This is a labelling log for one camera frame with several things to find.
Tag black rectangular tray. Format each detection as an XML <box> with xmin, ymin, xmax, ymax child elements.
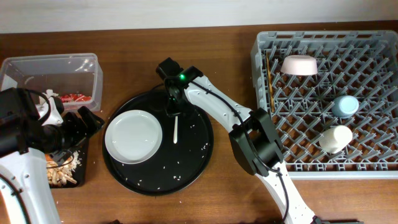
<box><xmin>50</xmin><ymin>141</ymin><xmax>89</xmax><ymax>189</ymax></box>

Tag wooden chopstick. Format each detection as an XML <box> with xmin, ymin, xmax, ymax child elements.
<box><xmin>266</xmin><ymin>52</ymin><xmax>275</xmax><ymax>113</ymax></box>

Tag grey dishwasher rack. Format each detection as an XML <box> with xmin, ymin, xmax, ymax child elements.
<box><xmin>251</xmin><ymin>30</ymin><xmax>397</xmax><ymax>180</ymax></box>

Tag round black serving tray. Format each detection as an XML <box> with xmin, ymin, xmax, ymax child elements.
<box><xmin>103</xmin><ymin>90</ymin><xmax>214</xmax><ymax>196</ymax></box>

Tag rice and food scraps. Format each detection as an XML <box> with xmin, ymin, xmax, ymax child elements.
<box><xmin>45</xmin><ymin>151</ymin><xmax>81</xmax><ymax>188</ymax></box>

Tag clear plastic bin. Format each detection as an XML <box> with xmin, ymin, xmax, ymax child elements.
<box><xmin>1</xmin><ymin>53</ymin><xmax>103</xmax><ymax>111</ymax></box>

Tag white dinner plate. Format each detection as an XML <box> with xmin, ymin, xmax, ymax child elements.
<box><xmin>104</xmin><ymin>110</ymin><xmax>162</xmax><ymax>164</ymax></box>

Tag pink shallow bowl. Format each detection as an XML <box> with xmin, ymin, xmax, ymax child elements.
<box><xmin>280</xmin><ymin>55</ymin><xmax>318</xmax><ymax>76</ymax></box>

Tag white plastic fork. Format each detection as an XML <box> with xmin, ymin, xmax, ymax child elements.
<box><xmin>173</xmin><ymin>116</ymin><xmax>178</xmax><ymax>144</ymax></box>

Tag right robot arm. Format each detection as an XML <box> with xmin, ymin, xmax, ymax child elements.
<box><xmin>156</xmin><ymin>58</ymin><xmax>321</xmax><ymax>224</ymax></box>

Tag red snack wrapper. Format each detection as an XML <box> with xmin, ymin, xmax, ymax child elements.
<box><xmin>60</xmin><ymin>93</ymin><xmax>91</xmax><ymax>103</ymax></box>

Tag white tissue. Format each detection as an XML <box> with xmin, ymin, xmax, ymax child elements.
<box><xmin>39</xmin><ymin>89</ymin><xmax>59</xmax><ymax>104</ymax></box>

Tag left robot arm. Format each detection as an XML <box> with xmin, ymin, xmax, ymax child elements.
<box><xmin>1</xmin><ymin>88</ymin><xmax>104</xmax><ymax>223</ymax></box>

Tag light blue cup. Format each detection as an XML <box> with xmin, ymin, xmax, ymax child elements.
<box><xmin>331</xmin><ymin>95</ymin><xmax>359</xmax><ymax>118</ymax></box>

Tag white upturned cup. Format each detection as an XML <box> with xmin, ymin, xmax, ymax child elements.
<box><xmin>319</xmin><ymin>125</ymin><xmax>353</xmax><ymax>154</ymax></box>

